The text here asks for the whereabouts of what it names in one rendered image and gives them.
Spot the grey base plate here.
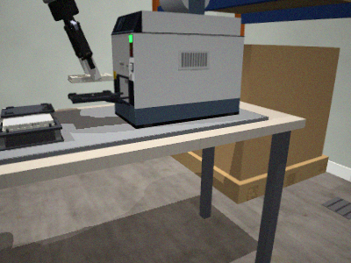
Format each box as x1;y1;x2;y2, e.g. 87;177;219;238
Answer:
0;106;269;166

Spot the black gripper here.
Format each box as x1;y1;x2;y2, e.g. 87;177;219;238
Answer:
47;0;101;81

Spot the white cylinder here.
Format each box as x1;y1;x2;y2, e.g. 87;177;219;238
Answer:
160;0;210;13

